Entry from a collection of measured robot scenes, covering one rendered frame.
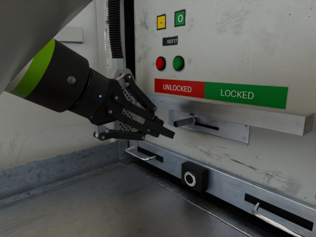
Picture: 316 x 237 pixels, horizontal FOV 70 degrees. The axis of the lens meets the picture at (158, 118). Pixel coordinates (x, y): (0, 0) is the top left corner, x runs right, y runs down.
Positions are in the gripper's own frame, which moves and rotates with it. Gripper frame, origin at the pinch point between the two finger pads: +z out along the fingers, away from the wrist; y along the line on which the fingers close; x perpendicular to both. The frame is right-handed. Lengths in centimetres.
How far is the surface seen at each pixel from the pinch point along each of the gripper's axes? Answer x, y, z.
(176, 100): 1.3, -7.0, 0.0
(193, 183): 7.0, 7.8, 8.7
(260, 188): 19.7, 3.6, 9.4
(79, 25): -31.9, -20.2, -14.1
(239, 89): 13.5, -11.6, 1.9
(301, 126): 25.3, -6.2, 0.5
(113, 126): -13.2, 3.0, -2.3
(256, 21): 15.6, -21.4, -3.7
